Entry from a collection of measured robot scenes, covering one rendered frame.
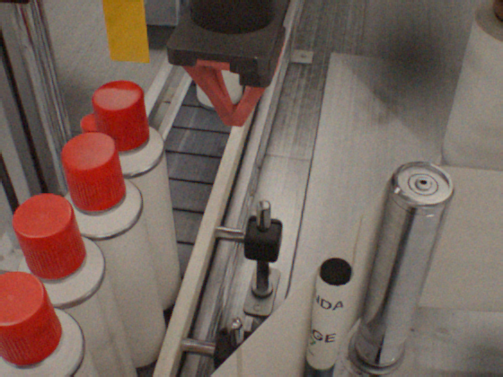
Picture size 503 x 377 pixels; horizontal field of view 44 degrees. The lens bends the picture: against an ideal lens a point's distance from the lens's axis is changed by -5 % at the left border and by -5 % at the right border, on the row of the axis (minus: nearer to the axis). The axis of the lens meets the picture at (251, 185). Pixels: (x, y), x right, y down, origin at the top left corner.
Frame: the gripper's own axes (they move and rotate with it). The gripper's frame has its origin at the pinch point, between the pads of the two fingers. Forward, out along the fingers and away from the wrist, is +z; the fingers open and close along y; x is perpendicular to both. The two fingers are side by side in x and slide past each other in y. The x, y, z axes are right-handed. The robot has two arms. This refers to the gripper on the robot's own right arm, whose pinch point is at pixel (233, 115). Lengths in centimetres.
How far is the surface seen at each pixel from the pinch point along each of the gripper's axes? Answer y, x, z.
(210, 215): -1.8, 1.7, 9.8
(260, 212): -3.1, -2.7, 6.8
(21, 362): -25.1, 4.8, -4.5
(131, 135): -9.1, 4.4, -5.1
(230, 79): 17.0, 4.3, 9.5
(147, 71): 29.1, 18.4, 18.9
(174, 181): 4.9, 7.1, 13.4
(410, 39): 45, -16, 19
